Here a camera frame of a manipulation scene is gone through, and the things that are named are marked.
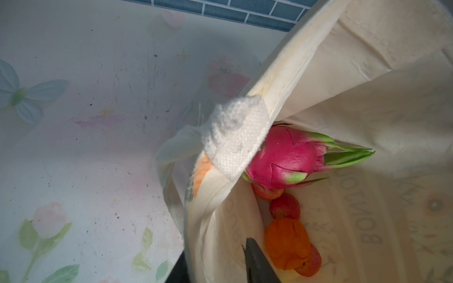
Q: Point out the large orange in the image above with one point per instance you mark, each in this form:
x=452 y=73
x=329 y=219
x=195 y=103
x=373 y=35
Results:
x=287 y=243

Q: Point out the pink dragon fruit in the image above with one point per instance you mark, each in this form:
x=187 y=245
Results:
x=288 y=156

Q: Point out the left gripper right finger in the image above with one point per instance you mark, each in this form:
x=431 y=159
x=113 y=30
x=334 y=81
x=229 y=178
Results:
x=258 y=267

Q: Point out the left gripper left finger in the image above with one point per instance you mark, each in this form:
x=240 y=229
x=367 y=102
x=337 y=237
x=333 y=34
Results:
x=179 y=273

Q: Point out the cream canvas grocery bag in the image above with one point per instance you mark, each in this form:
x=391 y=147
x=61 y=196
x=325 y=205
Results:
x=372 y=74

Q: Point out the red apple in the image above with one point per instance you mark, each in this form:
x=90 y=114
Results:
x=312 y=265
x=286 y=206

